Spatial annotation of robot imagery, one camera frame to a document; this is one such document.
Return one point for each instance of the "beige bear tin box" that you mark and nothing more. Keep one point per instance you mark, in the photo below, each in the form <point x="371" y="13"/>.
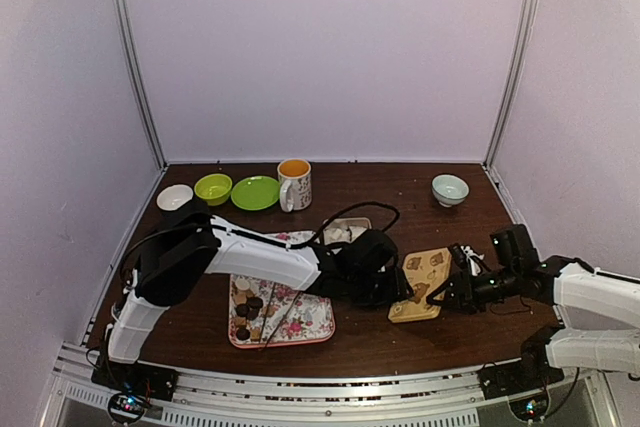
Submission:
<point x="345" y="230"/>

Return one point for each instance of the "green plastic bowl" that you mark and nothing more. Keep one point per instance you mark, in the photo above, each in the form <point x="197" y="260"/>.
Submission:
<point x="214" y="189"/>

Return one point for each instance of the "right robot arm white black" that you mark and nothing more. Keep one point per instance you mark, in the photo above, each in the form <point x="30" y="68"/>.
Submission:
<point x="557" y="281"/>

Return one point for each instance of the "green plastic plate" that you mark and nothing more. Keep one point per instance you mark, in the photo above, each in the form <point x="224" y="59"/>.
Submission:
<point x="255" y="193"/>

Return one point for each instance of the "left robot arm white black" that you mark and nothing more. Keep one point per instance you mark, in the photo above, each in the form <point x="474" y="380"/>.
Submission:
<point x="161" y="270"/>

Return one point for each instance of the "right aluminium frame post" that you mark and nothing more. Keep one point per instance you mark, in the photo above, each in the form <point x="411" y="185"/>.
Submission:
<point x="524" y="30"/>

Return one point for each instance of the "dark round chocolate front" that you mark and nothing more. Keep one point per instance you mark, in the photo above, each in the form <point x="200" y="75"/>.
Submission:
<point x="243" y="333"/>

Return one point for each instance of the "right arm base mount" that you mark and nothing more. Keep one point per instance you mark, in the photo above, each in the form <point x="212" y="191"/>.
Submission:
<point x="500" y="380"/>

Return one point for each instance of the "pale blue ceramic bowl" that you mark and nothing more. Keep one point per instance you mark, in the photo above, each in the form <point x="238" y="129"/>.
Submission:
<point x="449" y="190"/>

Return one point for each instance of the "aluminium frame post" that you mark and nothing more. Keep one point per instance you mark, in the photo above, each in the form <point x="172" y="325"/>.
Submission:
<point x="137" y="82"/>
<point x="524" y="30"/>

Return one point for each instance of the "left aluminium frame post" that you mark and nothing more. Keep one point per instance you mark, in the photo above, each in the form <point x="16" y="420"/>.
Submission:
<point x="137" y="82"/>

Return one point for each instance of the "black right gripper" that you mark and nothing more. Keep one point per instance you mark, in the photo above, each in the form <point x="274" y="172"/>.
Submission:
<point x="462" y="291"/>

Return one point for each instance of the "metal tongs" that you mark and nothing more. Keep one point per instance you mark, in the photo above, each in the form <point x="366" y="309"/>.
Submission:
<point x="278" y="315"/>

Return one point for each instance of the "aluminium front rail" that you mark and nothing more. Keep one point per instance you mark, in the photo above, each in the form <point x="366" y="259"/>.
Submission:
<point x="207" y="398"/>

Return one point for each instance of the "white black bowl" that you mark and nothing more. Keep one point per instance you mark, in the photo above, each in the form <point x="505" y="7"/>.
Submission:
<point x="173" y="197"/>

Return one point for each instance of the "beige bear tin lid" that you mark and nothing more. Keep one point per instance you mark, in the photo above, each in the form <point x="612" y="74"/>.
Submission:
<point x="425" y="271"/>

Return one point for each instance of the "white mug orange inside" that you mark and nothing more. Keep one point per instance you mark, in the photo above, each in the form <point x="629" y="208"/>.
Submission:
<point x="295" y="191"/>

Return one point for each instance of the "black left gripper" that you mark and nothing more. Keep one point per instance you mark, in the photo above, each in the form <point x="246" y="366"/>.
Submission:
<point x="398" y="289"/>

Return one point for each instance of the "floral rectangular tray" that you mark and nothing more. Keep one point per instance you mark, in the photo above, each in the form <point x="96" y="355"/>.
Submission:
<point x="317" y="314"/>

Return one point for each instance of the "dark round chocolate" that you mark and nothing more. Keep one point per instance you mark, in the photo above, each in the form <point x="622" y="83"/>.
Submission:
<point x="243" y="333"/>
<point x="255" y="303"/>

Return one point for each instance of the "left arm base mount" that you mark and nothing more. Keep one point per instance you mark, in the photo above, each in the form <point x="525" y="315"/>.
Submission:
<point x="142" y="380"/>

